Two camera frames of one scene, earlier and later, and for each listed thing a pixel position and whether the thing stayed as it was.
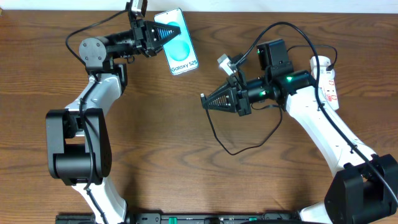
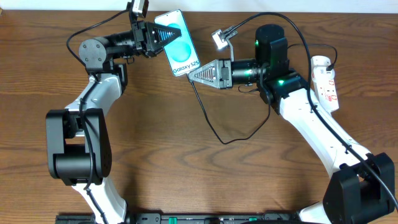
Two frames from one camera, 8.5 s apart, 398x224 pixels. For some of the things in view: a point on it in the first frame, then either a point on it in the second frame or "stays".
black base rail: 187,218 stays
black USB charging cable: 275,106 to 264,125
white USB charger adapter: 324,62 stays
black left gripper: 140,38 stays
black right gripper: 237,98 to 219,82
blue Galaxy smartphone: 180,52 stays
